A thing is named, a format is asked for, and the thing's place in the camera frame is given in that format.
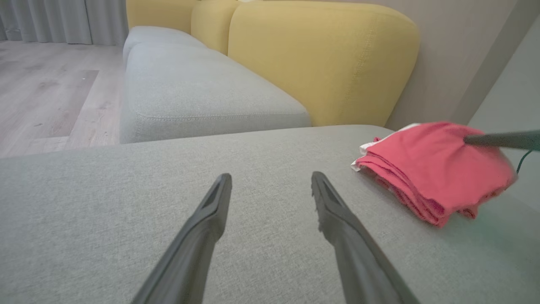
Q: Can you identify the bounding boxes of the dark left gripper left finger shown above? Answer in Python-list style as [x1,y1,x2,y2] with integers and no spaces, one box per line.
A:
[131,173,233,304]

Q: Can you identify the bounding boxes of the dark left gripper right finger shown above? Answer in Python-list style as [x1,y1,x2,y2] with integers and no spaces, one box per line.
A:
[311,171,421,304]

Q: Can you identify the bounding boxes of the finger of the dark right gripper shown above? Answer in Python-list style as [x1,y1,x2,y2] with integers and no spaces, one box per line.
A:
[464,130,540,152]

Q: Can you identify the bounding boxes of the red shorts with white stripe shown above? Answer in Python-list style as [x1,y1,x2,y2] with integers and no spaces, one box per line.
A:
[351,122,518,220]

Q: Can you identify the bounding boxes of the red jersey with white sleeves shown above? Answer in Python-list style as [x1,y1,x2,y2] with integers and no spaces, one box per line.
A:
[371,169,479,228]

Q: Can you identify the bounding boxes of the grey and yellow sofa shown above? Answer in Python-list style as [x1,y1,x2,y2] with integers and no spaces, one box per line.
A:
[0,125,540,304]

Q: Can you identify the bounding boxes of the grey sofa seat cushion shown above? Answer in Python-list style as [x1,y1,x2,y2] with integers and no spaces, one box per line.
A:
[119,41,313,145]
[122,25,208,64]

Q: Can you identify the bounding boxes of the yellow sofa backrest cushion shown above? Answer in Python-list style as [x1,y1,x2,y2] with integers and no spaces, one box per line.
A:
[191,0,242,55]
[228,1,421,127]
[126,0,200,34]

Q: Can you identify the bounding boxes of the grey pleated window curtain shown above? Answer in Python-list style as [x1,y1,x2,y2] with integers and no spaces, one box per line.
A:
[0,0,129,46]

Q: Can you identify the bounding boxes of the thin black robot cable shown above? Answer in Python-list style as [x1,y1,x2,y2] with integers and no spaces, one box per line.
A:
[516,149,535,175]

